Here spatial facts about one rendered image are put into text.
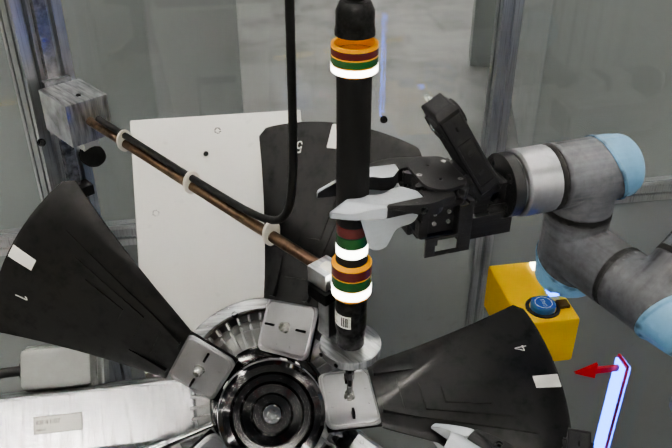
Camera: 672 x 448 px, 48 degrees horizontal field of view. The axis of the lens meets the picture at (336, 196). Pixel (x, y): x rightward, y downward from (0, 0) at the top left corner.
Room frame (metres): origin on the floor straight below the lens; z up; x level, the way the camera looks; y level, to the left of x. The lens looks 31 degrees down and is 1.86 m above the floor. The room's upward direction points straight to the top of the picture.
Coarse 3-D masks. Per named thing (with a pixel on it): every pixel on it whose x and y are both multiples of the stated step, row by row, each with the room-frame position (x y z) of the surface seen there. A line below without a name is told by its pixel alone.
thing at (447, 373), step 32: (480, 320) 0.76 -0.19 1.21; (512, 320) 0.76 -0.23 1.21; (416, 352) 0.72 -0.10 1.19; (448, 352) 0.72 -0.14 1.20; (480, 352) 0.71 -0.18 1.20; (544, 352) 0.71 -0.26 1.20; (384, 384) 0.67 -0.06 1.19; (416, 384) 0.66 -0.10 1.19; (448, 384) 0.66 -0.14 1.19; (480, 384) 0.66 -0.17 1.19; (512, 384) 0.67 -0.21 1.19; (384, 416) 0.62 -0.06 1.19; (416, 416) 0.62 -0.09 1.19; (448, 416) 0.62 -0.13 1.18; (480, 416) 0.62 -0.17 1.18; (512, 416) 0.63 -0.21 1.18; (544, 416) 0.63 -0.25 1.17
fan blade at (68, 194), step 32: (64, 192) 0.73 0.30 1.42; (32, 224) 0.72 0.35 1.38; (64, 224) 0.71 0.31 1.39; (96, 224) 0.71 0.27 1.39; (32, 256) 0.71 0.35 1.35; (64, 256) 0.70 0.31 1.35; (96, 256) 0.70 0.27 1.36; (128, 256) 0.69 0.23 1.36; (0, 288) 0.71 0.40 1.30; (32, 288) 0.70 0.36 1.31; (64, 288) 0.69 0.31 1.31; (96, 288) 0.69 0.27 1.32; (128, 288) 0.68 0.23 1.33; (0, 320) 0.70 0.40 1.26; (32, 320) 0.70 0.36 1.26; (64, 320) 0.69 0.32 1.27; (96, 320) 0.68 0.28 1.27; (128, 320) 0.67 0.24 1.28; (160, 320) 0.66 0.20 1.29; (96, 352) 0.69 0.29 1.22; (128, 352) 0.68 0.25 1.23; (160, 352) 0.67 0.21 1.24
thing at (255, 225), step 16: (96, 128) 1.04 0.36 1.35; (128, 144) 0.98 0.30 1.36; (144, 160) 0.94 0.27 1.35; (176, 176) 0.88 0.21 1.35; (208, 192) 0.84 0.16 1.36; (224, 208) 0.81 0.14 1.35; (256, 224) 0.76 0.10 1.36; (272, 240) 0.74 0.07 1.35; (288, 240) 0.73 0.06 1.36; (304, 256) 0.70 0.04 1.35
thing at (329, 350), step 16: (320, 272) 0.67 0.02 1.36; (320, 288) 0.67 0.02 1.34; (320, 304) 0.67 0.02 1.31; (320, 320) 0.67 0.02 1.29; (368, 336) 0.66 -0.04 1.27; (320, 352) 0.65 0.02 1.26; (336, 352) 0.63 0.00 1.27; (352, 352) 0.63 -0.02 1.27; (368, 352) 0.63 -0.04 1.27; (352, 368) 0.62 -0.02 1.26
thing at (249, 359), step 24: (240, 360) 0.70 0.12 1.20; (264, 360) 0.63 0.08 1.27; (288, 360) 0.64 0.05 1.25; (240, 384) 0.60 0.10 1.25; (264, 384) 0.61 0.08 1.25; (288, 384) 0.61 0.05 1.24; (312, 384) 0.61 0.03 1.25; (216, 408) 0.66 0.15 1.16; (240, 408) 0.59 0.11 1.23; (264, 408) 0.59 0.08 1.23; (288, 408) 0.60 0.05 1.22; (312, 408) 0.60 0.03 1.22; (216, 432) 0.64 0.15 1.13; (240, 432) 0.58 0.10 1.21; (264, 432) 0.58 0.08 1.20; (288, 432) 0.58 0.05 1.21; (312, 432) 0.58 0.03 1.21
